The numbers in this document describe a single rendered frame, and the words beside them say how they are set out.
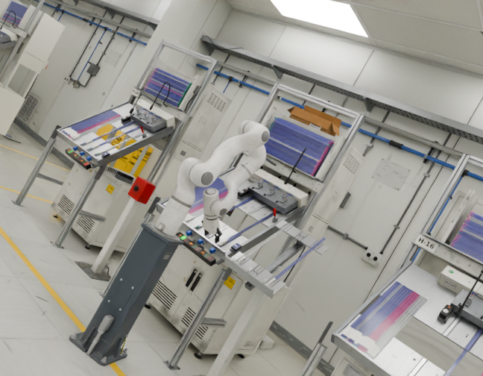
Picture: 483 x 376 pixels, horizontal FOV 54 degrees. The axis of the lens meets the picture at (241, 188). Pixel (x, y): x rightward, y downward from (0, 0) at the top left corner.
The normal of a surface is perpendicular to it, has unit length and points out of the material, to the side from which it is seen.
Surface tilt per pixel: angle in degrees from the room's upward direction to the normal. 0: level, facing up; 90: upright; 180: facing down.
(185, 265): 90
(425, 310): 44
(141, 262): 90
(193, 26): 90
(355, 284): 90
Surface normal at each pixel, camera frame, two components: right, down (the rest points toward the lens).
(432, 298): -0.01, -0.82
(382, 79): -0.53, -0.28
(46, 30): 0.69, 0.41
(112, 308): -0.27, -0.13
